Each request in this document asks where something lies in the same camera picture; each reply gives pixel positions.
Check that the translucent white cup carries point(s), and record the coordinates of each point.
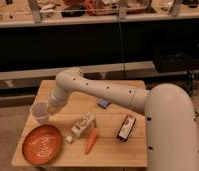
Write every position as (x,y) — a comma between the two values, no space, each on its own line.
(39,111)

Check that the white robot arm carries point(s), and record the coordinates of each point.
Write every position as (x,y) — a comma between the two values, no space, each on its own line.
(171,129)

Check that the orange ceramic bowl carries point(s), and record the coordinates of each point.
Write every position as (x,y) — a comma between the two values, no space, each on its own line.
(42,144)

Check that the blue sponge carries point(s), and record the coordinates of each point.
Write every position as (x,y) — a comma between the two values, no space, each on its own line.
(103,103)

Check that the white plastic bottle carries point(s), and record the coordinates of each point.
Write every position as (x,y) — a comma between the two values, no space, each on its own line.
(79,128)

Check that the orange carrot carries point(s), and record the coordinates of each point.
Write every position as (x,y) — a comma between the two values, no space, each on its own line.
(91,140)

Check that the dark chocolate bar package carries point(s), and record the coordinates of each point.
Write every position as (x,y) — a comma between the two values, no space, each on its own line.
(126,127)

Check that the orange tool on bench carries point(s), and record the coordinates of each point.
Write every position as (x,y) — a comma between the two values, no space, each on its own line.
(101,7)

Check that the black box on shelf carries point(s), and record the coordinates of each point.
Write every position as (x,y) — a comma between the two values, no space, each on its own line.
(175,57)

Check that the long wooden bench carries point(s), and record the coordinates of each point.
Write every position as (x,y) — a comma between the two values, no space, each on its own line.
(17,13)

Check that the metal frame leg middle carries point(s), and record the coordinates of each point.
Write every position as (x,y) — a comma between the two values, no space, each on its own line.
(122,9)

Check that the metal frame leg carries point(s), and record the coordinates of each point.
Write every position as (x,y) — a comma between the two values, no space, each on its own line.
(35,10)
(122,9)

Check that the metal frame leg left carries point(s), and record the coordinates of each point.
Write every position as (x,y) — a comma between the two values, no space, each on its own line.
(35,10)

